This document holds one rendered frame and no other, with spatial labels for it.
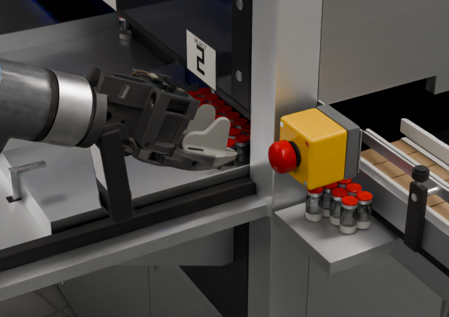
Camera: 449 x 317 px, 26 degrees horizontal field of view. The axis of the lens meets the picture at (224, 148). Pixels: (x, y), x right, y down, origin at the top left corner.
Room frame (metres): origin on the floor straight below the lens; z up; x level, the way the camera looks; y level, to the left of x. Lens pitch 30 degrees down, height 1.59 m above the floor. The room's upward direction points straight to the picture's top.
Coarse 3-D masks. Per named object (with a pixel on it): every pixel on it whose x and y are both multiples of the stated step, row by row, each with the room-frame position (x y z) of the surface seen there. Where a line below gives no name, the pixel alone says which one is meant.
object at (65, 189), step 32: (0, 160) 1.18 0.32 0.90; (32, 160) 1.21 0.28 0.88; (64, 160) 1.21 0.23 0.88; (128, 160) 1.21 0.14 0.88; (32, 192) 1.07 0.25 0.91; (64, 192) 1.12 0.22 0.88; (96, 192) 1.12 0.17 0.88; (160, 192) 1.07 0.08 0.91; (192, 192) 1.09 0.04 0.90; (64, 224) 1.01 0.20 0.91
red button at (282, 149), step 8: (272, 144) 1.02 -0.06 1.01; (280, 144) 1.02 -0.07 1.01; (288, 144) 1.02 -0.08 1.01; (272, 152) 1.02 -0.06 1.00; (280, 152) 1.01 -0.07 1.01; (288, 152) 1.01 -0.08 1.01; (272, 160) 1.02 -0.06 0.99; (280, 160) 1.00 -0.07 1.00; (288, 160) 1.00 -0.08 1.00; (296, 160) 1.01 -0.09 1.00; (280, 168) 1.00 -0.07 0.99; (288, 168) 1.00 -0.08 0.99
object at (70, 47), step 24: (72, 24) 1.65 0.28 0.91; (96, 24) 1.67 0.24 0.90; (0, 48) 1.58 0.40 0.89; (24, 48) 1.60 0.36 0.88; (48, 48) 1.60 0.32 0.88; (72, 48) 1.60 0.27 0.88; (96, 48) 1.60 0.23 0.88; (120, 48) 1.60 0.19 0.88; (144, 48) 1.60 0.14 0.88; (72, 72) 1.50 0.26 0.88; (120, 72) 1.50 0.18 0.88; (168, 72) 1.46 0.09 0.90
